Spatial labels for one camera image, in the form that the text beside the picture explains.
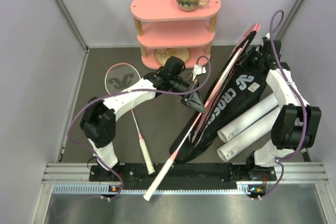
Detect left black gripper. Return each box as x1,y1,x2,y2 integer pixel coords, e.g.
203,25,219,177
170,76,205,114

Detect pink racket bag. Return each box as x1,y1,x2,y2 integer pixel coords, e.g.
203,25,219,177
188,23,261,145

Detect black Crossway racket bag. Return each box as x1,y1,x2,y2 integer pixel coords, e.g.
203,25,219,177
175,53,266,164

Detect white shuttlecock tube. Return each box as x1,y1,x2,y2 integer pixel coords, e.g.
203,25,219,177
217,107,280,163
217,94,278,143

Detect pink badminton racket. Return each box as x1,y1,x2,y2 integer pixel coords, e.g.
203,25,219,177
143,113,202,201

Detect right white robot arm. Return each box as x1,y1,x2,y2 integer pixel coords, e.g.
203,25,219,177
245,37,321,180

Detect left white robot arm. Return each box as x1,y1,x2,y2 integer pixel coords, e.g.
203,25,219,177
80,56,205,180

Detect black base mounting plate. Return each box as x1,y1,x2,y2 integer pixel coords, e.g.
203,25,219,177
89,163,260,190

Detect pink three-tier shelf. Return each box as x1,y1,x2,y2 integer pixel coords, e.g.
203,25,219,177
130,0,221,69

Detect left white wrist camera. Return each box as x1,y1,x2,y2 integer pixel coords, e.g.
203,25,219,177
192,64,206,81

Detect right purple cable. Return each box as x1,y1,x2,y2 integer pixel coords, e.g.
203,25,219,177
262,10,308,201

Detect purple cable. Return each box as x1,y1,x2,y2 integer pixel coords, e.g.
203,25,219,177
67,55,212,201
262,10,308,201

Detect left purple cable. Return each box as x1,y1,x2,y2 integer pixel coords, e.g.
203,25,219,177
67,55,212,201

